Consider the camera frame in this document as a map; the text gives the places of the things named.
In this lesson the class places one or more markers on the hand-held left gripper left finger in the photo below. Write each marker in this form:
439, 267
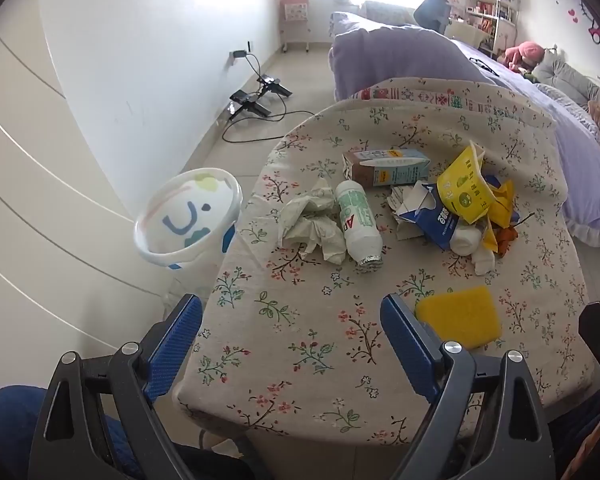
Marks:
177, 340

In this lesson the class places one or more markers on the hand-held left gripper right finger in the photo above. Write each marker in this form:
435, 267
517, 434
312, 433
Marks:
410, 345

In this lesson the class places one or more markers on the torn drink carton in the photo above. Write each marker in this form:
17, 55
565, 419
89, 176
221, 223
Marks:
430, 220

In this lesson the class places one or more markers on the white plastic bottle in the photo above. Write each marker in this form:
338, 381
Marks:
357, 220

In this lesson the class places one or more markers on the white smiley face bin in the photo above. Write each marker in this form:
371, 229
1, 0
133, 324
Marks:
180, 200

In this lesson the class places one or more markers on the white tissue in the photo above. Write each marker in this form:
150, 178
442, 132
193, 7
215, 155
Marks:
310, 225

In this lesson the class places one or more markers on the yellow paper bowl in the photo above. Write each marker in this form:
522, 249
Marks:
465, 190

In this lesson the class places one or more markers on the yellow sponge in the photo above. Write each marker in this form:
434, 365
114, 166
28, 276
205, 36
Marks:
460, 317

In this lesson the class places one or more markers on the floral tablecloth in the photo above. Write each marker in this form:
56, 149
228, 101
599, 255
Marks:
305, 320

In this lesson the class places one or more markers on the crumpled white paper ball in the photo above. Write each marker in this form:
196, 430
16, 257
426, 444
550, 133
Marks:
467, 242

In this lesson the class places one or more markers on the orange peel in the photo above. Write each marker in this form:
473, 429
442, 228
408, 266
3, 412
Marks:
506, 239

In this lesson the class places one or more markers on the lavender bed sheet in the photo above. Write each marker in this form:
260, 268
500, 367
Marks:
580, 160

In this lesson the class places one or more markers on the crumpled yellow wrapper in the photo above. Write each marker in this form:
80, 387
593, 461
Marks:
502, 202

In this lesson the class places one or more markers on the blue and brown milk carton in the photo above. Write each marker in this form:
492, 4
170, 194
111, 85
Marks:
395, 167

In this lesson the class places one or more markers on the person's blue jeans leg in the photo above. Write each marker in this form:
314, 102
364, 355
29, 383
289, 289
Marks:
15, 420

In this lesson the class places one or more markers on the white wardrobe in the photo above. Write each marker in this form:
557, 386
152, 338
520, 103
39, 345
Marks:
40, 185

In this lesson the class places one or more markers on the grey pillow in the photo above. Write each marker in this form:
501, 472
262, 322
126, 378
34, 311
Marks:
570, 77

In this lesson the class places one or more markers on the black floor device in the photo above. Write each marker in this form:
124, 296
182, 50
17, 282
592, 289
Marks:
275, 85
247, 102

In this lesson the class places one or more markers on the pink plush toy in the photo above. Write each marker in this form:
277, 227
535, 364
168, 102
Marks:
525, 55

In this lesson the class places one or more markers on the purple duvet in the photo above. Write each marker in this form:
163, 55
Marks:
405, 55

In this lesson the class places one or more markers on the white bookshelf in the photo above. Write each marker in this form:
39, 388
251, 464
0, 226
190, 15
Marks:
492, 10

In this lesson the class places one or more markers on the dark blue office chair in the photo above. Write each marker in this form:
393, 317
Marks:
432, 12

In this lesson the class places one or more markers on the pink small chair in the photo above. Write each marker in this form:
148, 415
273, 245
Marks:
295, 17

